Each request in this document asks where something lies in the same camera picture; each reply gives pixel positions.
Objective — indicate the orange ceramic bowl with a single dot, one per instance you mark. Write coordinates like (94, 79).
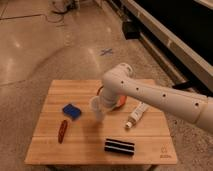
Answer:
(120, 103)

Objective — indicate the black white striped block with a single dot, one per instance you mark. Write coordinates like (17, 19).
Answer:
(117, 146)

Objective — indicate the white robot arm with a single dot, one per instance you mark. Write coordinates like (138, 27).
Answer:
(194, 108)

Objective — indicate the black box on floor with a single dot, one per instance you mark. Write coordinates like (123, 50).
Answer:
(130, 31)

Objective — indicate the red brown oblong object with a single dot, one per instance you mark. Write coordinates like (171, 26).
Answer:
(62, 130)

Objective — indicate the blue sponge block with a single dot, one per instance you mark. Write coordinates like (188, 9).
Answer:
(72, 111)

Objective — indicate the wooden table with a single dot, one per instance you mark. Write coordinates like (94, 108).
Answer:
(84, 139)

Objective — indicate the white tube with cap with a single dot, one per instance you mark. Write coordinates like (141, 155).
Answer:
(136, 115)

